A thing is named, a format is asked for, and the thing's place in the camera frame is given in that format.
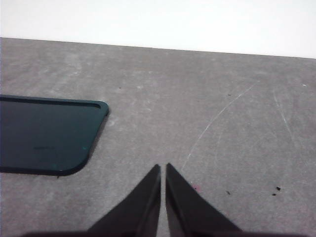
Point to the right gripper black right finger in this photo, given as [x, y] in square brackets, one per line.
[187, 209]

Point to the dark green rectangular tray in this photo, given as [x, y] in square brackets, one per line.
[44, 133]

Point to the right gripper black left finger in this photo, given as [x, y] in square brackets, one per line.
[138, 209]

